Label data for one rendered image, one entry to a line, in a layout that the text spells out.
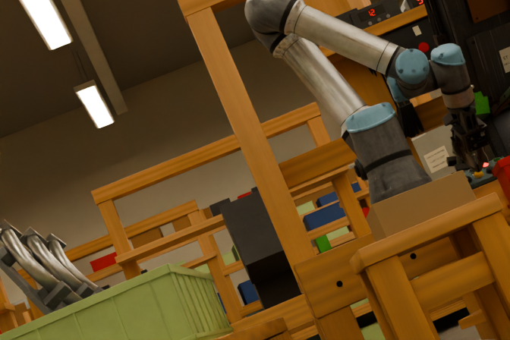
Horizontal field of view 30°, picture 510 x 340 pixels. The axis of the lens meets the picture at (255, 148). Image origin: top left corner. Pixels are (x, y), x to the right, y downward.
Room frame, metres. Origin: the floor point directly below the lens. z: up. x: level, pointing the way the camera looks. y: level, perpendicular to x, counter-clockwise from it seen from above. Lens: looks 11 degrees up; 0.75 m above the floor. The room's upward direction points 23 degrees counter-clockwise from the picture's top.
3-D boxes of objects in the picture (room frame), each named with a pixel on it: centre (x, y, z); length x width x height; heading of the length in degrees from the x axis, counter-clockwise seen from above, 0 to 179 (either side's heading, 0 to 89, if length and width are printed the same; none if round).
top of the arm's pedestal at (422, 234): (2.19, -0.27, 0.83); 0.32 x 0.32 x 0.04; 2
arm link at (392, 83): (2.30, -0.42, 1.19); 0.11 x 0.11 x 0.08; 86
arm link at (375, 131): (2.20, -0.27, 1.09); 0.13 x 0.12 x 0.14; 176
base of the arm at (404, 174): (2.19, -0.27, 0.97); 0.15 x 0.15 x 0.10
